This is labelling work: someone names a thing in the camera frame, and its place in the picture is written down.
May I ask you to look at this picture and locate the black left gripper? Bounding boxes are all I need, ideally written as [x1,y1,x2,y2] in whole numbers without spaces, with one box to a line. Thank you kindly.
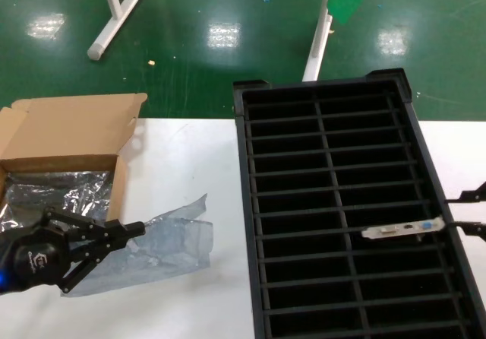
[0,205,147,297]

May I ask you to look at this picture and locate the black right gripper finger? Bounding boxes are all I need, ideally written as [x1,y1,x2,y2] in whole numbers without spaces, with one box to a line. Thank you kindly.
[450,220,486,247]
[443,181,486,205]

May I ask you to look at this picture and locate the translucent grey antistatic bag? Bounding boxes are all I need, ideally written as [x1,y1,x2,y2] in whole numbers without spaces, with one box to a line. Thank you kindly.
[60,192,214,298]

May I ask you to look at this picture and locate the graphics card with metal bracket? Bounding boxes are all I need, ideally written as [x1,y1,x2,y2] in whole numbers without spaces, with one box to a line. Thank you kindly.
[361,214,446,242]

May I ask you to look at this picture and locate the silver packaging film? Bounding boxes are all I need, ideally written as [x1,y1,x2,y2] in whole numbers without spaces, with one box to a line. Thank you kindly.
[0,169,114,233]

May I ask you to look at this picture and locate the brown cardboard box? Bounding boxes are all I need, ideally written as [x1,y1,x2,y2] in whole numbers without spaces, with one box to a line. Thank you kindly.
[0,93,148,222]

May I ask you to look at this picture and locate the black compartment container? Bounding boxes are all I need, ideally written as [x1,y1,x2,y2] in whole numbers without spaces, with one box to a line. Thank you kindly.
[232,68,486,339]

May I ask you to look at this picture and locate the white T-shaped table leg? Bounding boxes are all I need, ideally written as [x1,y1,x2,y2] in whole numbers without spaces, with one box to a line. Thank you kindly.
[86,0,148,62]

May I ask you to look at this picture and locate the white slanted table leg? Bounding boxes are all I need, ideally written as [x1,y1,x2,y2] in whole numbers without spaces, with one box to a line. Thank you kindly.
[301,0,337,84]

